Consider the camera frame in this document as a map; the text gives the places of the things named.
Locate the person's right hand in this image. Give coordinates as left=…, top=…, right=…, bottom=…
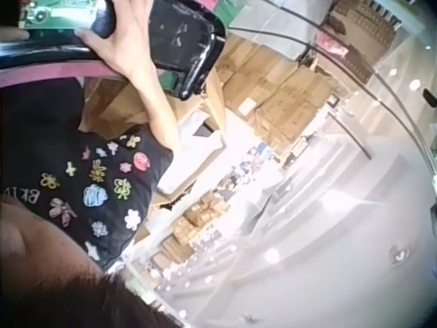
left=73, top=0, right=157, bottom=79

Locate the heap of small brown cartons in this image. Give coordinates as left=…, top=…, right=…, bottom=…
left=149, top=200, right=221, bottom=274

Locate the pink table rim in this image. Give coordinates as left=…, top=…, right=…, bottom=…
left=0, top=61, right=128, bottom=90

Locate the black curved frame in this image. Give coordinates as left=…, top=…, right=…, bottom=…
left=0, top=29, right=103, bottom=71

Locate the black plastic casing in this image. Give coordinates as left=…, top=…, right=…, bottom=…
left=150, top=0, right=228, bottom=101

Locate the black cable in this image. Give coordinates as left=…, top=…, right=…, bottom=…
left=227, top=9, right=386, bottom=103
left=293, top=40, right=373, bottom=160

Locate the green circuit board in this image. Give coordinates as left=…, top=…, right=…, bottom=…
left=18, top=0, right=103, bottom=31

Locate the shelf of brown boxes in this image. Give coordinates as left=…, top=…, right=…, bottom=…
left=326, top=0, right=406, bottom=85

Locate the pink packet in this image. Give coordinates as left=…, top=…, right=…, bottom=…
left=314, top=31, right=350, bottom=58

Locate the dark blue tool handle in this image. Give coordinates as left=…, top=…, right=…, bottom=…
left=89, top=0, right=119, bottom=39

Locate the person's left hand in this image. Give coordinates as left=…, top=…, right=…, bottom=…
left=0, top=27, right=31, bottom=42

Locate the stack of large cardboard cartons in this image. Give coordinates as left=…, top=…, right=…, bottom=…
left=204, top=33, right=348, bottom=156

